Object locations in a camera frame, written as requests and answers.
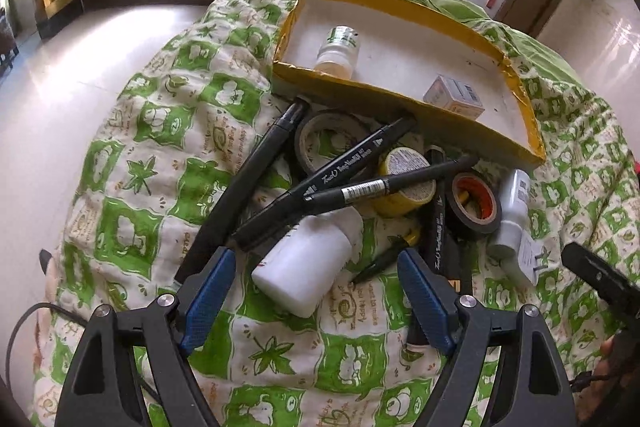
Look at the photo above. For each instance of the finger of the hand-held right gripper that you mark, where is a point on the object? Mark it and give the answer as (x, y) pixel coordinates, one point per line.
(600, 272)

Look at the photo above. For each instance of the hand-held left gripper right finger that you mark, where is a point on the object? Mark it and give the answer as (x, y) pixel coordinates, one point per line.
(425, 297)

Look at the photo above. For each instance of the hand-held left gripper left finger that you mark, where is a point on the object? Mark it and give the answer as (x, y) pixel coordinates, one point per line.
(210, 297)

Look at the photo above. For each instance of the black marker white script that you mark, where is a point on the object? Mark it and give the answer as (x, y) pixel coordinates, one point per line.
(340, 167)
(440, 227)

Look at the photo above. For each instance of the white plug charger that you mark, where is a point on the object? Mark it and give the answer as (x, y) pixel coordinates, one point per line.
(525, 257)

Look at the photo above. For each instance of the black tape roll red core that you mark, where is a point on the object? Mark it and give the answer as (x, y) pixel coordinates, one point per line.
(454, 214)

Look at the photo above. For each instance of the yellow tape roll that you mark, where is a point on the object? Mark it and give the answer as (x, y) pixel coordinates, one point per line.
(395, 204)

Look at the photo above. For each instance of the large white plastic bottle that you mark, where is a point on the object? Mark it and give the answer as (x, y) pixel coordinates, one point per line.
(305, 262)

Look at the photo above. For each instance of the white bottle grey label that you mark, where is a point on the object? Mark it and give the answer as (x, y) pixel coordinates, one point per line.
(512, 207)

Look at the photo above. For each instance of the long thick black pen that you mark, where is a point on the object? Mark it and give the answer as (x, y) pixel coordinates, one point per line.
(250, 177)

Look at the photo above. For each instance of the grey tape roll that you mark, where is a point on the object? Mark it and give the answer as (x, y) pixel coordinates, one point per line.
(301, 142)

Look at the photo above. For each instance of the yellow cardboard box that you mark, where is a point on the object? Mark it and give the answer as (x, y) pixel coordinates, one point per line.
(400, 52)

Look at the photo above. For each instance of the person's right hand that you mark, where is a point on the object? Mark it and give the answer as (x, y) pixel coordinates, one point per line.
(607, 357)

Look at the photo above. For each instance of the green white printed blanket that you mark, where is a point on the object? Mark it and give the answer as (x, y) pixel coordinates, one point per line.
(165, 227)

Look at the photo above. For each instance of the thin black white-label pen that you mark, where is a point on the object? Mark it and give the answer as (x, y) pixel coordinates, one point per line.
(400, 182)

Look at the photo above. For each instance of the dark object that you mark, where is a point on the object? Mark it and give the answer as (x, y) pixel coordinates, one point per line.
(46, 262)

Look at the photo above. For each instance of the small grey carton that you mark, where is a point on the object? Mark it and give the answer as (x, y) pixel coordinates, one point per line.
(452, 99)

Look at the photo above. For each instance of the small white green-label bottle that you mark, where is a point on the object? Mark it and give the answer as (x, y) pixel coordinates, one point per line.
(336, 57)

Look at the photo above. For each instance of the dark wooden furniture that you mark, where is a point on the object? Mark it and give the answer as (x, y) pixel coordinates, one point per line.
(6, 42)

